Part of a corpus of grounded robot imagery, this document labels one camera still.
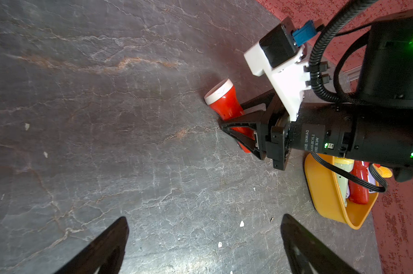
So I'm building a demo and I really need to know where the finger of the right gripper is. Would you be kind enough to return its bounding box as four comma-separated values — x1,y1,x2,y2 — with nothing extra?
219,111,266,160
240,90,277,111

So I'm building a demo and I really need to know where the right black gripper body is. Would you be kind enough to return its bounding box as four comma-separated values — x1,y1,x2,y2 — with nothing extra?
258,95,413,182

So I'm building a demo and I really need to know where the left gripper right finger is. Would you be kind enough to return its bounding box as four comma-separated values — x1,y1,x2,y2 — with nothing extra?
281,213,357,274

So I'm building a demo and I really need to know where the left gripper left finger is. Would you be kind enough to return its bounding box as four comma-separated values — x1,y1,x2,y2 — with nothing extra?
55,216,129,274

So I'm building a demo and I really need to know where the red flashlight white head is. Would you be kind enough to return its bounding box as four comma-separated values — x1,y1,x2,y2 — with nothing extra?
204,79,245,121

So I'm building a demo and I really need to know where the red flashlight all red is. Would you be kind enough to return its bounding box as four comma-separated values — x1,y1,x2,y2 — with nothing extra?
349,161,370,205

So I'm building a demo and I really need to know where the yellow storage box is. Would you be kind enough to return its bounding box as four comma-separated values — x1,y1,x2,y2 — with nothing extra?
304,154,379,229

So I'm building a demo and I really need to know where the green flashlight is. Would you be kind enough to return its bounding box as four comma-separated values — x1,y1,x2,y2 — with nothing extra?
334,157,354,207

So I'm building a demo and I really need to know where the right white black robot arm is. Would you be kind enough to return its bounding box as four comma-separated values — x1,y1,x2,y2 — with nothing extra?
220,5,413,182

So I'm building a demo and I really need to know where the orange plush toy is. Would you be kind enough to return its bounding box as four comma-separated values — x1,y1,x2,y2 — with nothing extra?
373,164,393,178

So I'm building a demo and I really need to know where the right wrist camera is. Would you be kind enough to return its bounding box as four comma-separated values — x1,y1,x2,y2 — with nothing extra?
244,17,321,122

